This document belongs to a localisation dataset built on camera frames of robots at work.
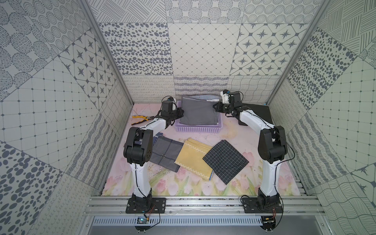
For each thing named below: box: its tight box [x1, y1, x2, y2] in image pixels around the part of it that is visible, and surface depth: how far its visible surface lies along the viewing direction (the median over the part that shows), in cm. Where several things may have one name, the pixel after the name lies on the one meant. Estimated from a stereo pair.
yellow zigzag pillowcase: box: [174, 137, 214, 181], surface depth 91 cm
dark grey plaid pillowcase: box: [149, 135, 185, 173], surface depth 94 cm
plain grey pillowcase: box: [179, 94, 220, 125], surface depth 100 cm
